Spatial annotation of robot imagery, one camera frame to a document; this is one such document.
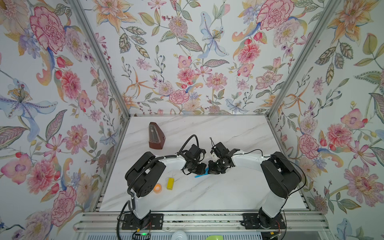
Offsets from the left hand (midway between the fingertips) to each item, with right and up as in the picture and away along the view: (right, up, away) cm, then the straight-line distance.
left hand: (207, 173), depth 89 cm
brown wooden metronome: (-32, +20, +8) cm, 39 cm away
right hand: (0, +1, +2) cm, 2 cm away
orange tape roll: (-28, -7, -5) cm, 30 cm away
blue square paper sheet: (0, +1, -1) cm, 1 cm away
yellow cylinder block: (-21, -5, -3) cm, 22 cm away
